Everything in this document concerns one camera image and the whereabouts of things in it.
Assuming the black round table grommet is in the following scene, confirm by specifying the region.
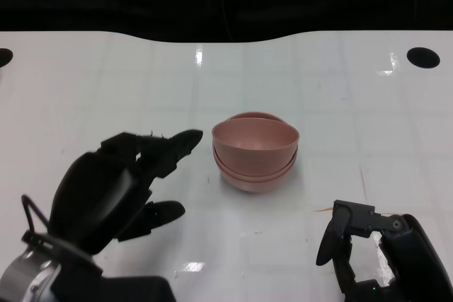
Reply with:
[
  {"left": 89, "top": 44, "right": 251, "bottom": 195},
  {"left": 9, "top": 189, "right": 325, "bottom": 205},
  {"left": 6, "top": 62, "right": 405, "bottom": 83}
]
[
  {"left": 0, "top": 48, "right": 14, "bottom": 69},
  {"left": 406, "top": 47, "right": 441, "bottom": 69}
]

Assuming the pink plastic bowl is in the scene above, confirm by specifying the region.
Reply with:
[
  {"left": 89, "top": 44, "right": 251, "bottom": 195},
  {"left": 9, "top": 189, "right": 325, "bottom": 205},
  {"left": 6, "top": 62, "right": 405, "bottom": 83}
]
[
  {"left": 212, "top": 111, "right": 299, "bottom": 180},
  {"left": 212, "top": 117, "right": 300, "bottom": 175},
  {"left": 214, "top": 114, "right": 297, "bottom": 195}
]

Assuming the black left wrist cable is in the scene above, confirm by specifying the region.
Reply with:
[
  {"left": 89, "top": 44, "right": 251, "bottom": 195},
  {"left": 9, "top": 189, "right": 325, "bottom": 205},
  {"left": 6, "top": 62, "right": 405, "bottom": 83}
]
[{"left": 20, "top": 194, "right": 52, "bottom": 243}]

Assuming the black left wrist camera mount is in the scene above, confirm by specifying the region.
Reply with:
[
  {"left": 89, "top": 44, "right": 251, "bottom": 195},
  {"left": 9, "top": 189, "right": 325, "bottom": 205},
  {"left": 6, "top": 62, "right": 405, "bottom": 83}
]
[{"left": 101, "top": 274, "right": 177, "bottom": 302}]

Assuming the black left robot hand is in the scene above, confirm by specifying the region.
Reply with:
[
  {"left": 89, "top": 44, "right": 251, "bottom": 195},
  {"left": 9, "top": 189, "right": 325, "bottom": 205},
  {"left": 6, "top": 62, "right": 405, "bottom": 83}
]
[{"left": 47, "top": 129, "right": 205, "bottom": 255}]

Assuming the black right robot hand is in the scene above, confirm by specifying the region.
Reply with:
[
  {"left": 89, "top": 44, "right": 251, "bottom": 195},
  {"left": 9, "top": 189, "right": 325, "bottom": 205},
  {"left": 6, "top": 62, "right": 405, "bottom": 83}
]
[{"left": 316, "top": 199, "right": 451, "bottom": 302}]

